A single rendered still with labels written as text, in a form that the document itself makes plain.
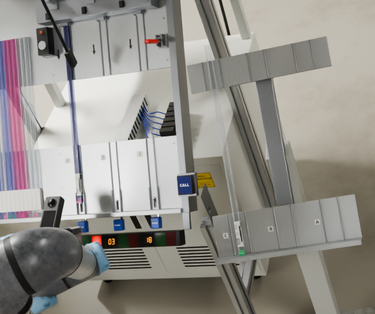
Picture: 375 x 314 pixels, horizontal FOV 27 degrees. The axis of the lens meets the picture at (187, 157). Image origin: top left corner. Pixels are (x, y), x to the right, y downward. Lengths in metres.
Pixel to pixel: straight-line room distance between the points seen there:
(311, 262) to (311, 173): 0.94
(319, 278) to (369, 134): 1.08
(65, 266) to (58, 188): 0.75
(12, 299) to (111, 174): 0.74
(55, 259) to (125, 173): 0.70
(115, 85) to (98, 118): 0.18
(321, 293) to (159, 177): 0.59
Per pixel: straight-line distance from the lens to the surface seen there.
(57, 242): 1.46
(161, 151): 2.06
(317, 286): 2.26
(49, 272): 1.44
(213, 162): 2.33
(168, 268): 2.76
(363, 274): 2.70
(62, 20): 2.16
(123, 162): 2.10
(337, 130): 3.24
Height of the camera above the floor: 2.07
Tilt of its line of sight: 38 degrees down
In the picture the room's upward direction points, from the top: 22 degrees counter-clockwise
